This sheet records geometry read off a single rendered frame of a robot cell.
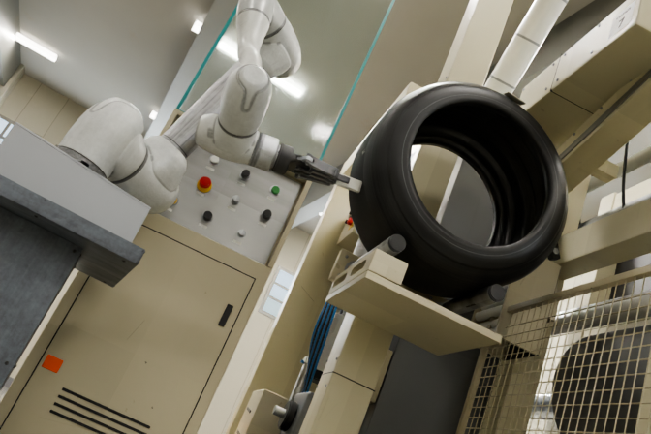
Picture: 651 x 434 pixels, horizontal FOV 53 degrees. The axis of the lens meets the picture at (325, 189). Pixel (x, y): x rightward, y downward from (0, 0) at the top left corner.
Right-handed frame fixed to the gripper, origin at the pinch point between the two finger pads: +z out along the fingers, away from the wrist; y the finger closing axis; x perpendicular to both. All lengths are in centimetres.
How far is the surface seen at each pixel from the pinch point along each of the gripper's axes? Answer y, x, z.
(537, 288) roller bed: 19, 3, 69
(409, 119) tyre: -11.9, -17.5, 8.6
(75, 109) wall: 727, -281, -260
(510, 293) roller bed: 19, 7, 60
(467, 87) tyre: -11.5, -33.6, 22.3
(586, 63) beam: -15, -54, 54
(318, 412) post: 26, 55, 14
